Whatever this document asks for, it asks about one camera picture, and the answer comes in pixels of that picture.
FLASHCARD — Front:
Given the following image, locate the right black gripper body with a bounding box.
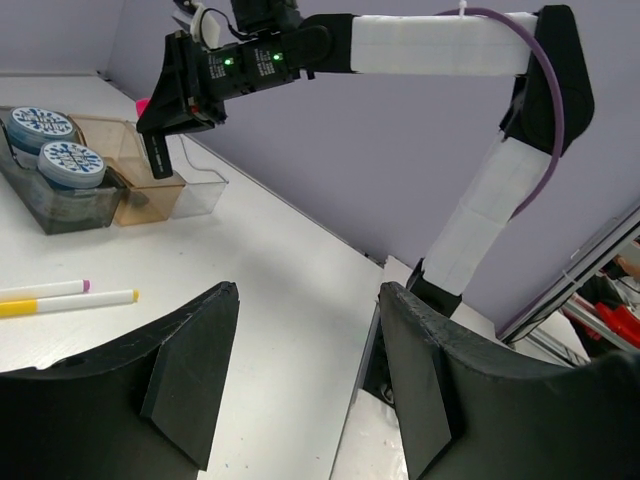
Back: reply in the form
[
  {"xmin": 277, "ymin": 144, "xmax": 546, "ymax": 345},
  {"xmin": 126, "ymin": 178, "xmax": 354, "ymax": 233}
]
[{"xmin": 187, "ymin": 35, "xmax": 301, "ymax": 115}]

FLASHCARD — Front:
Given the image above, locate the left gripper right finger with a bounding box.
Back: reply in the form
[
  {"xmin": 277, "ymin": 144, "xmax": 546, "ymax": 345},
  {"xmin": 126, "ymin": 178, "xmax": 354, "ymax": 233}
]
[{"xmin": 379, "ymin": 282, "xmax": 639, "ymax": 479}]

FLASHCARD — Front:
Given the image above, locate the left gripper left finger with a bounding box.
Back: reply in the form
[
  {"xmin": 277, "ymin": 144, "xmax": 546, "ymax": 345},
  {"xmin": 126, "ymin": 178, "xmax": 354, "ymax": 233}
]
[{"xmin": 1, "ymin": 282, "xmax": 240, "ymax": 479}]

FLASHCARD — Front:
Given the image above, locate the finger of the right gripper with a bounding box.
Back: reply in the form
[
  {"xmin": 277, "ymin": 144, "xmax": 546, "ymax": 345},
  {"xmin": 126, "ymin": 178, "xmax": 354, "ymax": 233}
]
[{"xmin": 136, "ymin": 31, "xmax": 225, "ymax": 135}]

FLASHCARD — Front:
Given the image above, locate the pink highlighter cap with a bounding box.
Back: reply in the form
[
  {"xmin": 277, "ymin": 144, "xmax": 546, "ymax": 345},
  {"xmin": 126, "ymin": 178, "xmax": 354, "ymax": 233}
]
[{"xmin": 136, "ymin": 98, "xmax": 150, "ymax": 116}]

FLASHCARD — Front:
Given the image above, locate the black pink highlighter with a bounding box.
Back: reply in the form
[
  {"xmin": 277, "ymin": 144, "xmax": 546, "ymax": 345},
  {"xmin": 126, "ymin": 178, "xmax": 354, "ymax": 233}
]
[{"xmin": 142, "ymin": 133, "xmax": 173, "ymax": 180}]

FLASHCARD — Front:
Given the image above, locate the blue white round jar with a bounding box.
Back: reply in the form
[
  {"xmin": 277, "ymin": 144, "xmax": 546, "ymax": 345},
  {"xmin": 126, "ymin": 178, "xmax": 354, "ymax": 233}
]
[{"xmin": 6, "ymin": 106, "xmax": 78, "ymax": 156}]

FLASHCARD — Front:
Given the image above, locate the black green highlighter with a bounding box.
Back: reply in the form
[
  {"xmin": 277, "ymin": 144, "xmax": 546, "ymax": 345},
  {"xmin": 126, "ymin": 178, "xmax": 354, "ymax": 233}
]
[{"xmin": 105, "ymin": 166, "xmax": 149, "ymax": 208}]

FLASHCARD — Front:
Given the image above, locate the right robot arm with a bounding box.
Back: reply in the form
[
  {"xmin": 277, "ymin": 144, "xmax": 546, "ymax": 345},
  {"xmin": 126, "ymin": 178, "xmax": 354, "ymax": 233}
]
[{"xmin": 189, "ymin": 74, "xmax": 509, "ymax": 325}]

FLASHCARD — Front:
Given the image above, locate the clear plastic bin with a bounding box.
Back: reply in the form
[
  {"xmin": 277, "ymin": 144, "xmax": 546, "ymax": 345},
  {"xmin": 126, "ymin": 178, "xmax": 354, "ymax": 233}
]
[{"xmin": 167, "ymin": 135, "xmax": 228, "ymax": 219}]

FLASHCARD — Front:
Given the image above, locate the pink cap marker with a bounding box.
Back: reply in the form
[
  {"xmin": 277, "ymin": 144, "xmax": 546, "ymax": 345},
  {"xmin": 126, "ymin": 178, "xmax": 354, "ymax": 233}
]
[{"xmin": 0, "ymin": 279, "xmax": 91, "ymax": 302}]

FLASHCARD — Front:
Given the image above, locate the dark grey plastic bin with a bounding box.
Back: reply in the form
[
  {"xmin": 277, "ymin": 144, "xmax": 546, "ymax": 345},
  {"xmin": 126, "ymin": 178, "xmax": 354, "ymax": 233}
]
[{"xmin": 1, "ymin": 107, "xmax": 121, "ymax": 235}]

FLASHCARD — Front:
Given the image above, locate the cluttered background shelving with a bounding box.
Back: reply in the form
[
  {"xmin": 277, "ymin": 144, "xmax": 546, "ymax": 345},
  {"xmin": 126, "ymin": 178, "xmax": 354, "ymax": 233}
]
[{"xmin": 529, "ymin": 238, "xmax": 639, "ymax": 366}]

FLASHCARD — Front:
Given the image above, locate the yellow end marker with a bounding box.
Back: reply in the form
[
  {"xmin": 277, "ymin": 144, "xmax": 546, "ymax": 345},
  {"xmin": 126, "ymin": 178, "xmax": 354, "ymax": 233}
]
[{"xmin": 1, "ymin": 289, "xmax": 140, "ymax": 319}]

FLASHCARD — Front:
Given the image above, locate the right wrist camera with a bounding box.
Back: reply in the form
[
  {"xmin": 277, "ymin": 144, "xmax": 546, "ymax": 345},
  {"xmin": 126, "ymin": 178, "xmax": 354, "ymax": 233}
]
[{"xmin": 172, "ymin": 0, "xmax": 221, "ymax": 50}]

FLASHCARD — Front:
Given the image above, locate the aluminium side rail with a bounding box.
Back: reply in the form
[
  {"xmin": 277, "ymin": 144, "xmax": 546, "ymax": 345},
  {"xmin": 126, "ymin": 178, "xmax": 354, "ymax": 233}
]
[{"xmin": 496, "ymin": 198, "xmax": 639, "ymax": 343}]

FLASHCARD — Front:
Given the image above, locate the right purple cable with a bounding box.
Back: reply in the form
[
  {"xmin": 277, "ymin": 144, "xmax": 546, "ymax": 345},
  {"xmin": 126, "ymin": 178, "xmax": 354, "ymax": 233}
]
[{"xmin": 434, "ymin": 7, "xmax": 567, "ymax": 221}]

